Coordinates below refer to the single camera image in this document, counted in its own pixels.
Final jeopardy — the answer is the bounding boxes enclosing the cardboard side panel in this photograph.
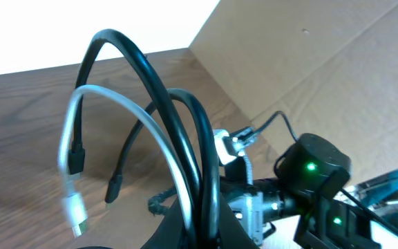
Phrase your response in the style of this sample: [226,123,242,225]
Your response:
[190,0,398,183]

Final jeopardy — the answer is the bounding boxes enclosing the white USB cable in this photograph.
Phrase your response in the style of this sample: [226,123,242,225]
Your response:
[57,84,195,239]

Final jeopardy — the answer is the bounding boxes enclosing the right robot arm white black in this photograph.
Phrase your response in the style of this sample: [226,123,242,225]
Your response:
[216,133,398,248]

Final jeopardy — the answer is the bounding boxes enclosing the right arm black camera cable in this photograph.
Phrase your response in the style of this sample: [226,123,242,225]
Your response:
[254,110,300,142]

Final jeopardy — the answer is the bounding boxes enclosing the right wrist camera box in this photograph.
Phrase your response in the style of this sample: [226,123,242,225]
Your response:
[213,127,257,166]

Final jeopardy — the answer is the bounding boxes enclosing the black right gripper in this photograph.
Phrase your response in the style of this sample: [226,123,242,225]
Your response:
[143,157,284,249]

